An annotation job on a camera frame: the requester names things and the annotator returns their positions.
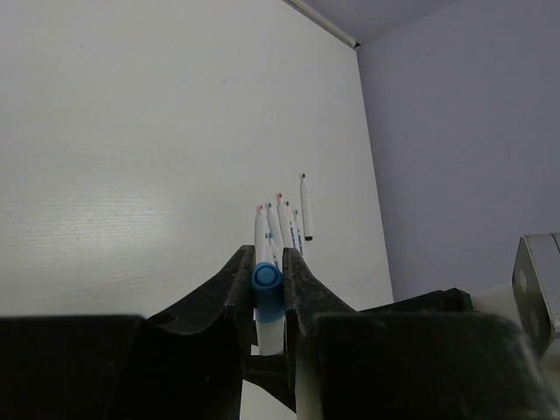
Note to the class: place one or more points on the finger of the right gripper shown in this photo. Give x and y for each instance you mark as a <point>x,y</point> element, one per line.
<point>452,300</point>

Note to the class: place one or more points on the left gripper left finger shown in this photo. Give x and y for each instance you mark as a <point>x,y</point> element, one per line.
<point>185,362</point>

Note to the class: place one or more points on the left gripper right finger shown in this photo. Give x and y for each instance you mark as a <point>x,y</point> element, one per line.
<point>343,364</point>

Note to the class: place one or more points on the light blue cap pen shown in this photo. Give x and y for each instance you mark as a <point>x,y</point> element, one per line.
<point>268,285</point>

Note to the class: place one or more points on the black cap pen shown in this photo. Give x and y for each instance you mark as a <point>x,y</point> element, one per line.
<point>306,208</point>

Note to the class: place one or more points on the green cap pen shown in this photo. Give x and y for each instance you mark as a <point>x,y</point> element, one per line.
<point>275,229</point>

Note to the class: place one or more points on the red cap pen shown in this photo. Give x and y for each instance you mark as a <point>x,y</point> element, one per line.
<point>285,223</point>

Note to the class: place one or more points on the pink cap pen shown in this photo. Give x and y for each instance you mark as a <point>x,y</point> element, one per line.
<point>261,237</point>

